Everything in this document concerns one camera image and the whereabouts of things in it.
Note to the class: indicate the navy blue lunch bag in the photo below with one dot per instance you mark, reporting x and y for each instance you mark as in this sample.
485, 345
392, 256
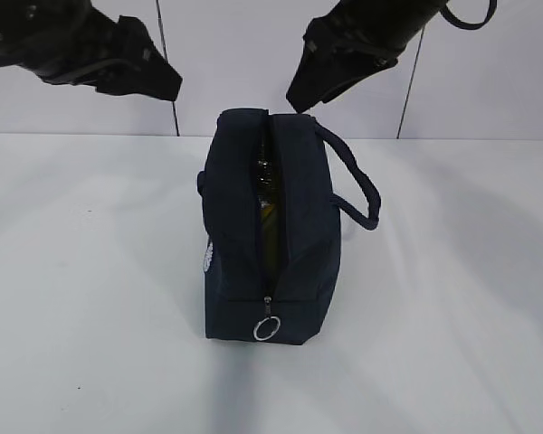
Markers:
276, 289

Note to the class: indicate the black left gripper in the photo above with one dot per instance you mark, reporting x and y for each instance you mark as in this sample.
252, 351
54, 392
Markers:
75, 43

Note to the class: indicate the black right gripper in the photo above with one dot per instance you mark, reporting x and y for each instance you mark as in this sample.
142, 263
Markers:
352, 42

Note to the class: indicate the yellow lemon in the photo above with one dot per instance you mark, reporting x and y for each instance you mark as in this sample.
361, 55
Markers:
269, 219

